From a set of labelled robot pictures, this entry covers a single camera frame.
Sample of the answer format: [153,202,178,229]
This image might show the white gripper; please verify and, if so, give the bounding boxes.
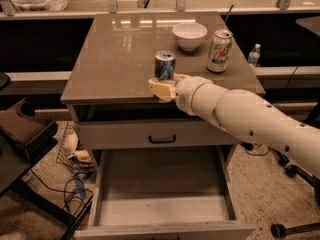
[148,73,220,116]

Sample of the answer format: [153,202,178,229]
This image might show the blue silver redbull can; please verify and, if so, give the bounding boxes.
[154,51,176,81]

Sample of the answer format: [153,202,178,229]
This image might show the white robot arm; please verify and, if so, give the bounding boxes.
[148,74,320,177]

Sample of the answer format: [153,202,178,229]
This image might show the white green soda can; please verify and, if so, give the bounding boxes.
[207,29,233,73]

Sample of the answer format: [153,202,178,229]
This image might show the grey closed top drawer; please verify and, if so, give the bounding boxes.
[74,119,239,150]

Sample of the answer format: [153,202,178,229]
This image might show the grey open middle drawer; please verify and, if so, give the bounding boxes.
[74,146,255,240]

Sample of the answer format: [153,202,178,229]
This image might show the white ceramic bowl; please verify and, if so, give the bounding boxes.
[172,22,207,51]

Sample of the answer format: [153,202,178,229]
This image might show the grey cabinet with glossy top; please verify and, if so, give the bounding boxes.
[61,12,265,163]

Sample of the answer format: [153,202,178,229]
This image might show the clear plastic water bottle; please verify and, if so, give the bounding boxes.
[248,44,261,66]

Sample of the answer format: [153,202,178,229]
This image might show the thin metal rod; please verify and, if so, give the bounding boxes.
[224,4,234,25]

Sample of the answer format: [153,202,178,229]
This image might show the dark wooden chair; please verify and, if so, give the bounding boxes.
[0,99,92,240]

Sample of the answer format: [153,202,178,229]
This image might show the black tripod legs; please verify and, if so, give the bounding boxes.
[273,100,320,240]

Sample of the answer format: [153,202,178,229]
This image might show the black drawer handle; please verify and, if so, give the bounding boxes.
[148,135,176,144]

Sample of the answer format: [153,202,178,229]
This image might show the black power adapter with cable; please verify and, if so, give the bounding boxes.
[241,142,270,157]

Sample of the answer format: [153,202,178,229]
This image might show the wire mesh basket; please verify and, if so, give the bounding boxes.
[56,122,94,171]

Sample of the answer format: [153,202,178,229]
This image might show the black floor cables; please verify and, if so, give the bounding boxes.
[29,163,95,218]

